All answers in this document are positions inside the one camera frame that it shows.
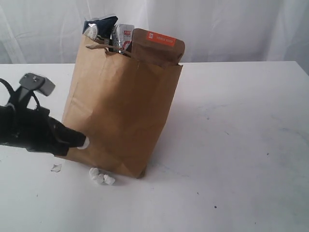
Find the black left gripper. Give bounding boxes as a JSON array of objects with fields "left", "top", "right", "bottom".
[{"left": 9, "top": 107, "right": 86, "bottom": 156}]

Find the single white candy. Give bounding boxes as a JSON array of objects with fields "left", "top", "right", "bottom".
[{"left": 77, "top": 137, "right": 90, "bottom": 150}]

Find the white pebble cluster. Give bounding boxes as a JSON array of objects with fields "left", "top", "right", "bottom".
[{"left": 89, "top": 168, "right": 115, "bottom": 186}]

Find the spaghetti package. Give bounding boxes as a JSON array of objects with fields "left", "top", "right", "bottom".
[{"left": 83, "top": 14, "right": 118, "bottom": 46}]

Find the small blue white packet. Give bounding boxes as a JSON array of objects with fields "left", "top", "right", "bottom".
[{"left": 112, "top": 24, "right": 135, "bottom": 54}]

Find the brown kraft pouch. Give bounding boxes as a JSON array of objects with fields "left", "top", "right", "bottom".
[{"left": 126, "top": 28, "right": 185, "bottom": 68}]

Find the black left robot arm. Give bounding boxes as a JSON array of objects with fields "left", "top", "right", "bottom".
[{"left": 0, "top": 105, "right": 89, "bottom": 157}]

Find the brown paper bag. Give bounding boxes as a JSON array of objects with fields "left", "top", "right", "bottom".
[{"left": 62, "top": 36, "right": 182, "bottom": 178}]

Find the small clear plastic scrap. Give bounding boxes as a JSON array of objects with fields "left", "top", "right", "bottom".
[{"left": 51, "top": 164, "right": 62, "bottom": 173}]

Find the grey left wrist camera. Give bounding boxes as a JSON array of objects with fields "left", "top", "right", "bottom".
[{"left": 14, "top": 73, "right": 56, "bottom": 107}]

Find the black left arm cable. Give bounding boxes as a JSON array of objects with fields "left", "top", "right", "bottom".
[{"left": 0, "top": 77, "right": 42, "bottom": 114}]

